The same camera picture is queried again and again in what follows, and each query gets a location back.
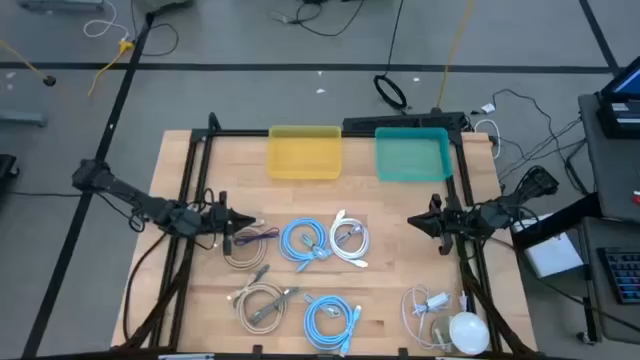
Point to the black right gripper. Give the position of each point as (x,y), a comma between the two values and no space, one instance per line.
(459,220)

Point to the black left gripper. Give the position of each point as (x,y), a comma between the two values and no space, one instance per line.
(212,219)

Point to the yellow plastic bin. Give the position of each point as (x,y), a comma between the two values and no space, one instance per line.
(305,155)

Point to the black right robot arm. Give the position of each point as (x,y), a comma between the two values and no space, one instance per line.
(520,197)

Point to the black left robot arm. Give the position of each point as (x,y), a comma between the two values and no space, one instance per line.
(125,190)

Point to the teal plastic bin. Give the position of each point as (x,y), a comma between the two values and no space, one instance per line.
(412,157)

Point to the white power plug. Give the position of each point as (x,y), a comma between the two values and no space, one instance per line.
(463,301)

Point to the clear round disc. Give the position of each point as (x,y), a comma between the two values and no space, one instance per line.
(440,327)

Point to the black power strip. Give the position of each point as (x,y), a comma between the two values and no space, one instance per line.
(400,121)

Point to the white dome lamp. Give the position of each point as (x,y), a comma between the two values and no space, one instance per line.
(469,333)

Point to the white box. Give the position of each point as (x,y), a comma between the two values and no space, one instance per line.
(552,255)

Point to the white paper scrap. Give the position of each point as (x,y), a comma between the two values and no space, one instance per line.
(488,107)

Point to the black framed desk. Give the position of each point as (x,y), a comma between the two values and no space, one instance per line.
(590,202)

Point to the grey side table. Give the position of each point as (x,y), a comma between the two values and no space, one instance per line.
(610,170)

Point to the black keyboard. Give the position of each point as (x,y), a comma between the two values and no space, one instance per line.
(625,275)

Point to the black laptop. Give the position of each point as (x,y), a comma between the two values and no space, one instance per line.
(617,117)

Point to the grey-green object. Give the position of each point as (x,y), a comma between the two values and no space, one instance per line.
(160,4)

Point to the black round puck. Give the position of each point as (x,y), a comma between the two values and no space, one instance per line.
(49,80)

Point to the grey floor bar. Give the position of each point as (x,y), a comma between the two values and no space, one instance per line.
(22,119)

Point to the grey flat base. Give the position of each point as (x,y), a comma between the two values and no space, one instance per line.
(60,5)

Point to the black aluminium table frame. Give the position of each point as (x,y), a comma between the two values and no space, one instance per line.
(235,133)

